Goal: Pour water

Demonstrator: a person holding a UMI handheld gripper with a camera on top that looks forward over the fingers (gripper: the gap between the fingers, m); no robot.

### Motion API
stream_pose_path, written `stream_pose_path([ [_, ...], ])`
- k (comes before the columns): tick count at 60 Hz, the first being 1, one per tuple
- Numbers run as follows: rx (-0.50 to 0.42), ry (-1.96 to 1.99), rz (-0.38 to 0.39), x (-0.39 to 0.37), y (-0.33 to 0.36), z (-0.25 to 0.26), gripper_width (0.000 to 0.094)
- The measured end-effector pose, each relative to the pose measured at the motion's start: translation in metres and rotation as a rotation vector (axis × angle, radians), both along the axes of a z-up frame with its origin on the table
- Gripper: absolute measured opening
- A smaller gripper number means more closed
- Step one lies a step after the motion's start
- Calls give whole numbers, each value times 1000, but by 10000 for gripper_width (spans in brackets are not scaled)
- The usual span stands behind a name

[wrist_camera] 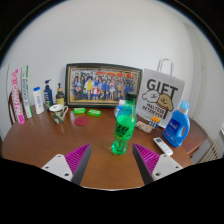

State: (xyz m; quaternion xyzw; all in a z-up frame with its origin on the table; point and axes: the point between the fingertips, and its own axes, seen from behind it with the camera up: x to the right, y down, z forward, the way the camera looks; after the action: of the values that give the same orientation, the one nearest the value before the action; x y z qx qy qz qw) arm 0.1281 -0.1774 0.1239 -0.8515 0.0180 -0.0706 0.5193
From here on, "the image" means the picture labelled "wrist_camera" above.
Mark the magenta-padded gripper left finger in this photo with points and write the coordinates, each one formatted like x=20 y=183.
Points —
x=56 y=165

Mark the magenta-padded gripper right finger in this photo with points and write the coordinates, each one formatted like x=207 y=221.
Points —
x=166 y=165

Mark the green plastic drink bottle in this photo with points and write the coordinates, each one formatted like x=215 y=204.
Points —
x=124 y=128

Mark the white remote control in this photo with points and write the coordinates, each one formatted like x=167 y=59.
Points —
x=162 y=146

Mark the blue detergent bottle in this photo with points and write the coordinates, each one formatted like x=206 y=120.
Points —
x=176 y=128

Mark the puzzle cube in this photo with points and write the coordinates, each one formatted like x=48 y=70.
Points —
x=154 y=122

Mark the small floral pouch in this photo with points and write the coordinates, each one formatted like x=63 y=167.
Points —
x=143 y=126

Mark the white radiator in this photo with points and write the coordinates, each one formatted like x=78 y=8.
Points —
x=213 y=151

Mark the flat round red coaster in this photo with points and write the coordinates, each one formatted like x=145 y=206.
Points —
x=81 y=121

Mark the patterned ceramic mug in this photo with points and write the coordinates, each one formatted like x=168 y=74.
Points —
x=58 y=114

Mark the white bottle with blue cap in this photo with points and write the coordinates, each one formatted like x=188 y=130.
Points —
x=38 y=101

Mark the brown pump bottle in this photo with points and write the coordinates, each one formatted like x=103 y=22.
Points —
x=60 y=98

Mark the white printed paper bag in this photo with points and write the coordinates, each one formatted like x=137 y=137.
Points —
x=160 y=96

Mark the dark blue pump bottle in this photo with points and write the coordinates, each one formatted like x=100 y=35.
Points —
x=48 y=95

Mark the green and white long tube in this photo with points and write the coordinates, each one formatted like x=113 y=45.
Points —
x=26 y=93

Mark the pink and white long tube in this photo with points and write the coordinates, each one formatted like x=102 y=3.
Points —
x=17 y=96

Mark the framed group picture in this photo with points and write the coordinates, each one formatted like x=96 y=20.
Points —
x=100 y=85

